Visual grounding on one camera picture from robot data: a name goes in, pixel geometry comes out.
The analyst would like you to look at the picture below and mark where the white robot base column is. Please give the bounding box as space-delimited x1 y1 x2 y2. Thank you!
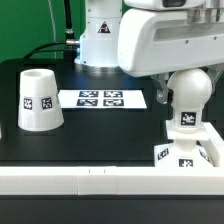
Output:
74 0 122 74

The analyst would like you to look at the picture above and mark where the white lamp bulb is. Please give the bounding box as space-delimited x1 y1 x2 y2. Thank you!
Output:
168 69 212 133

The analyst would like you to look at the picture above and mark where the black ribbed hose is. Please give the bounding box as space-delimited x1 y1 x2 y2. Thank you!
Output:
63 0 75 43

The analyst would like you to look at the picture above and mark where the white front wall rail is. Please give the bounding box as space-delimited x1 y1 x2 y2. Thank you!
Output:
0 167 224 195

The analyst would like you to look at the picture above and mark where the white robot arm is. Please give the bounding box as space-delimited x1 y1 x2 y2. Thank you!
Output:
118 0 224 104

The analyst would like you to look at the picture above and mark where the white fiducial marker sheet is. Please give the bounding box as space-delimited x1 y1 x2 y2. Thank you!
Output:
59 90 147 109

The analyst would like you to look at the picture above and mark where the white lamp shade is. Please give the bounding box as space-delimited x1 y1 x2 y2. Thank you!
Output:
18 69 64 132

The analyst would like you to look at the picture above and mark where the white lamp base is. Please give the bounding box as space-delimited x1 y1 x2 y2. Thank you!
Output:
153 119 214 168

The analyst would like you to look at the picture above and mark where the black cable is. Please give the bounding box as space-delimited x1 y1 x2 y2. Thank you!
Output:
22 41 81 61

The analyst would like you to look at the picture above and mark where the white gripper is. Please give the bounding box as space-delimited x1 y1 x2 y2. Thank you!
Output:
118 9 224 104

